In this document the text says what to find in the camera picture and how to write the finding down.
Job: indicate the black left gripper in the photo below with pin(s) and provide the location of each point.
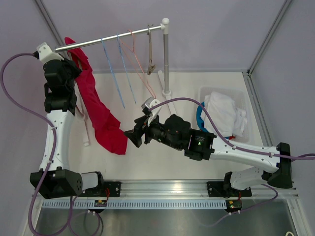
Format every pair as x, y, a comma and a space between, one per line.
76, 72

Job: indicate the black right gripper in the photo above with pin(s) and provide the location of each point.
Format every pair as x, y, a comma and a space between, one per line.
135, 135

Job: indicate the magenta t shirt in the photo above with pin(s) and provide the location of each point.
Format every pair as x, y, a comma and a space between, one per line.
106, 127

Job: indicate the light blue hanger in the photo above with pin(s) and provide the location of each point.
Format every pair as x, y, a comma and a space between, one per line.
112, 73
124, 65

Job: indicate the blue t shirt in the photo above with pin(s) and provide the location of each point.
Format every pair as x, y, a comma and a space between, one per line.
200, 122

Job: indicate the pink wire hanger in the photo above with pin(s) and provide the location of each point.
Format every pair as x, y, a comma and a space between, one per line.
131, 56

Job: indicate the white t shirt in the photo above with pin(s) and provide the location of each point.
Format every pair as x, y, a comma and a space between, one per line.
228, 119

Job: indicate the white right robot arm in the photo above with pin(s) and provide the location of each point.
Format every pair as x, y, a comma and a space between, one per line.
268, 165

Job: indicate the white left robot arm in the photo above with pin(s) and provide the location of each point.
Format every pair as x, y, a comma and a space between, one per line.
54, 178

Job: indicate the wooden clip hanger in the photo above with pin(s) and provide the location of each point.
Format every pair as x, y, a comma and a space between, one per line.
151, 65

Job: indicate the clothes rack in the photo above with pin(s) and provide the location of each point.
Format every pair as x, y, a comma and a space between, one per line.
127, 38

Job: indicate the white plastic basket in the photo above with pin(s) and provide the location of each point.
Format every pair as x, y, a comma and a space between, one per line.
240, 101

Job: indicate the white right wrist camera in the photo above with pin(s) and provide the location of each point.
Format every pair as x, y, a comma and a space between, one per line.
149, 103

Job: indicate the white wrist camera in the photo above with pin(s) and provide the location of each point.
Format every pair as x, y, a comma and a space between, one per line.
44, 54
149, 103

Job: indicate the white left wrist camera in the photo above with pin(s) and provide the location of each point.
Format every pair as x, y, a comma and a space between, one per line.
44, 54

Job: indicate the aluminium mounting rail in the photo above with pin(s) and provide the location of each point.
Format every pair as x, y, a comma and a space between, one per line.
136, 190

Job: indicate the white slotted cable duct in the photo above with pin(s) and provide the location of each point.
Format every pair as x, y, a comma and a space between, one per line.
150, 204

